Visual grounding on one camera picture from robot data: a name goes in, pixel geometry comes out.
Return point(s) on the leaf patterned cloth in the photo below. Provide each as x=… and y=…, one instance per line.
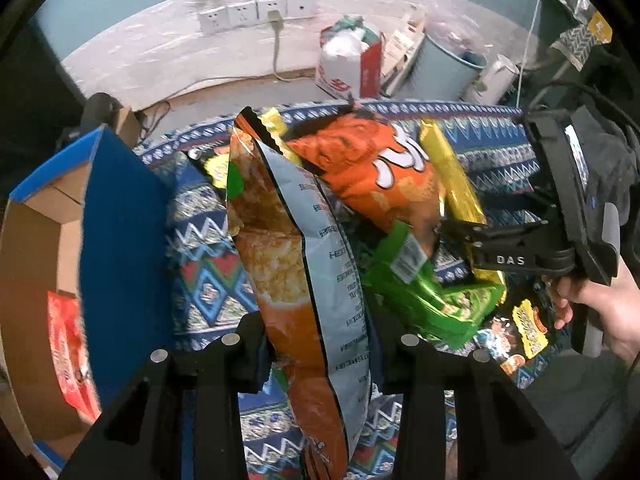
x=575, y=42

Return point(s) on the dark cloth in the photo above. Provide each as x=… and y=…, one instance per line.
x=610, y=160

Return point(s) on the yellow crimped snack bag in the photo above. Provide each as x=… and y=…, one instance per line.
x=274, y=125

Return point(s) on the red snack packet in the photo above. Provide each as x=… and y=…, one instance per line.
x=67, y=355

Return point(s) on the gold foil snack bag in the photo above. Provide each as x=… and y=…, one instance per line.
x=455, y=180

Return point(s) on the red white box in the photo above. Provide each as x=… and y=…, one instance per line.
x=345, y=65

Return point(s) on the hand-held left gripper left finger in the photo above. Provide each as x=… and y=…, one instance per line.
x=261, y=365

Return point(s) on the green snack bag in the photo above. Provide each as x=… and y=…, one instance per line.
x=430, y=305

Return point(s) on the black rounded object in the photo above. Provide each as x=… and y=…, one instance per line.
x=100, y=110

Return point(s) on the orange puff snack bag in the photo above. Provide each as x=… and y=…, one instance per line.
x=360, y=160

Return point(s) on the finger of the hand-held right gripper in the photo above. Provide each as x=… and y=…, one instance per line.
x=500, y=260
x=465, y=230

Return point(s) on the blue cardboard box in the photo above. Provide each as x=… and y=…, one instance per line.
x=125, y=235

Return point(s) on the yellow tag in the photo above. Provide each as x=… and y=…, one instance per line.
x=600, y=27

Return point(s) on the white wall socket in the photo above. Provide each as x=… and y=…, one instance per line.
x=212, y=20
x=265, y=7
x=242, y=14
x=302, y=6

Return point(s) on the person's right hand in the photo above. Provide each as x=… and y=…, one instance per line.
x=625, y=310

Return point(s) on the colourful cartoon snack packet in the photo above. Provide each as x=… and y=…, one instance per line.
x=502, y=345

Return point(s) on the patterned blue blanket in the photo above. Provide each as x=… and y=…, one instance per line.
x=200, y=285

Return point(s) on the grey cloth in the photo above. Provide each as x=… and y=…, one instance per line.
x=575, y=400

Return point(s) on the yellow green snack packet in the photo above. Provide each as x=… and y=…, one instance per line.
x=217, y=170

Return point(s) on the small brown box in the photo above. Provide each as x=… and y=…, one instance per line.
x=127, y=125

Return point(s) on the orange and grey snack bag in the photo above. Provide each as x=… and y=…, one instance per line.
x=300, y=260

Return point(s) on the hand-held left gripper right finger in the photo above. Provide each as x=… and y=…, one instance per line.
x=387, y=360

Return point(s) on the cardboard packaging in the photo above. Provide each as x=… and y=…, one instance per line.
x=402, y=45

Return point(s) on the small yellow snack packet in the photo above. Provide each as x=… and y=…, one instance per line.
x=530, y=327

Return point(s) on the grey bin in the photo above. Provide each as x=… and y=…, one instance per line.
x=440, y=75

